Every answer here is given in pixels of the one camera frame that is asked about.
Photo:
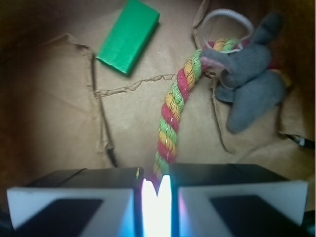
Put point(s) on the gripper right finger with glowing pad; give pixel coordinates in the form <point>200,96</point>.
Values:
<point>235,200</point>

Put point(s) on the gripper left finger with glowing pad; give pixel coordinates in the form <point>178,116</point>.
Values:
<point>79,203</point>

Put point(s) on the brown paper bag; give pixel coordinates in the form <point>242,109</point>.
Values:
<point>61,108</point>

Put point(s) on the grey plush toy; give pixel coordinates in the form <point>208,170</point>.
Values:
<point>246,81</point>

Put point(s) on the green rectangular block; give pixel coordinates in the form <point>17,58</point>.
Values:
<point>128,37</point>

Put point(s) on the white elastic loop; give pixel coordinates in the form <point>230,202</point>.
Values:
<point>226,31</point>

